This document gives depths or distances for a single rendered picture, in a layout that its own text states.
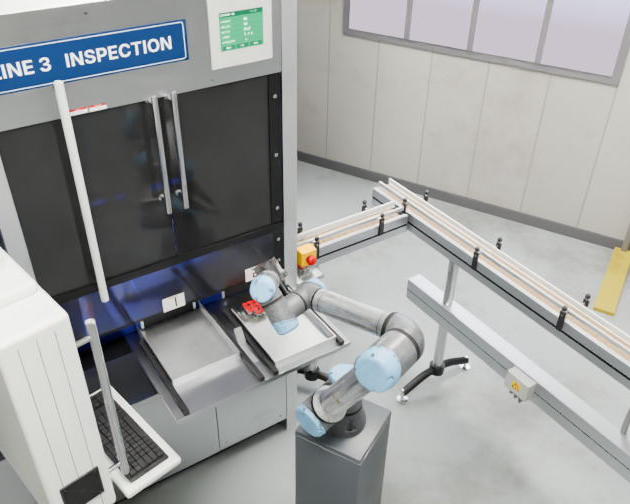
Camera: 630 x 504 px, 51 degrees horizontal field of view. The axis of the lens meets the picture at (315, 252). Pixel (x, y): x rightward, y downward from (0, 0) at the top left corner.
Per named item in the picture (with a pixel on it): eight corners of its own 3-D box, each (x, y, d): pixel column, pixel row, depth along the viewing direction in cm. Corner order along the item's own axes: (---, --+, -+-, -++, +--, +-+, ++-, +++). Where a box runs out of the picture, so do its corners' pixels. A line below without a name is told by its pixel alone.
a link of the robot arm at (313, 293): (440, 315, 184) (307, 268, 213) (419, 336, 177) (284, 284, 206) (441, 348, 190) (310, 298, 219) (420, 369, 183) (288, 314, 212)
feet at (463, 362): (392, 397, 343) (394, 378, 335) (463, 360, 366) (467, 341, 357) (402, 407, 337) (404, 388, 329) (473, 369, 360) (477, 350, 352)
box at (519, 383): (503, 384, 289) (507, 370, 284) (511, 380, 292) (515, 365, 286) (524, 402, 281) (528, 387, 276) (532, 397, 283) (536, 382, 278)
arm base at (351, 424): (373, 413, 232) (375, 394, 226) (353, 444, 221) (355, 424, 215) (335, 397, 238) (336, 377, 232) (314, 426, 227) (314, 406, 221)
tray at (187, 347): (137, 331, 251) (135, 324, 249) (199, 307, 263) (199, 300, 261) (173, 387, 228) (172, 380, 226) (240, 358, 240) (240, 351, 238)
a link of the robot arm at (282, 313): (312, 316, 204) (294, 285, 203) (288, 335, 197) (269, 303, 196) (297, 320, 210) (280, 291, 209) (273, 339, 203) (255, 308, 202)
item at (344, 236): (285, 280, 285) (285, 250, 275) (267, 262, 295) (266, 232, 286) (408, 233, 316) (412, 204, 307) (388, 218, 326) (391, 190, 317)
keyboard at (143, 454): (68, 411, 228) (67, 406, 227) (105, 390, 236) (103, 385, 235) (131, 484, 205) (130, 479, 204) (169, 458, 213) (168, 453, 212)
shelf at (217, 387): (125, 340, 250) (124, 336, 249) (284, 279, 282) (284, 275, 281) (177, 424, 218) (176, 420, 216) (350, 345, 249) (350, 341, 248)
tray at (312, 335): (231, 316, 259) (231, 309, 257) (288, 294, 271) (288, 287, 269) (275, 369, 236) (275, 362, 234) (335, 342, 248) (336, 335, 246)
